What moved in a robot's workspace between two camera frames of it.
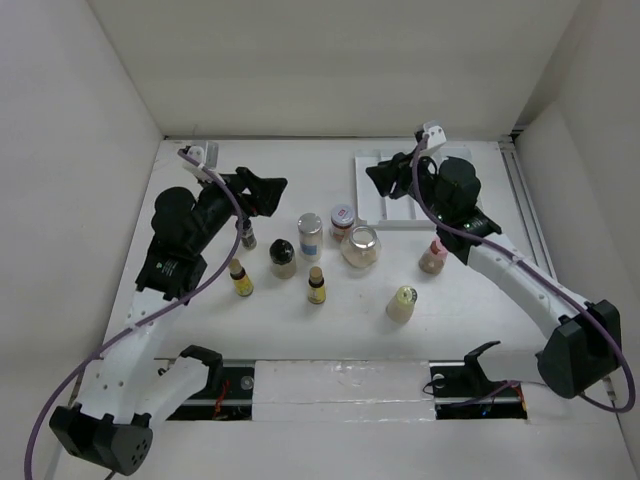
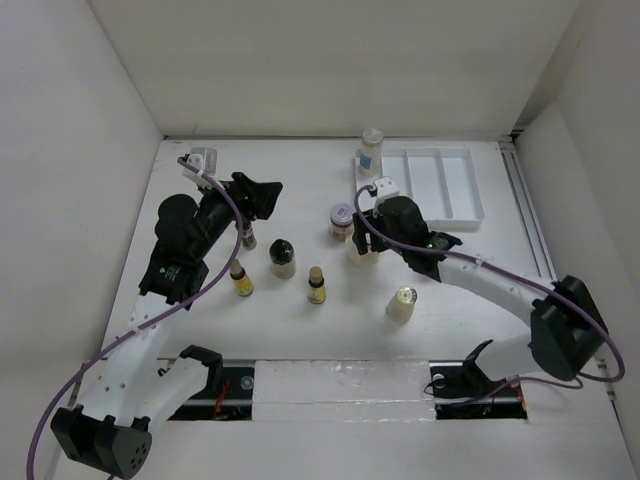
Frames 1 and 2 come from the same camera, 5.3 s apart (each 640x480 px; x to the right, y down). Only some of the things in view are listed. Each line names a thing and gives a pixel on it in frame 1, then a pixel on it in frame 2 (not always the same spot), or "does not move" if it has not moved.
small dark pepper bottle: (249, 240) does not move
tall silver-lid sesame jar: (310, 230) to (371, 152)
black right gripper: (385, 173) to (360, 232)
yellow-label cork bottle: (242, 282) does not move
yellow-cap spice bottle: (401, 308) does not move
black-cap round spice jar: (282, 255) does not move
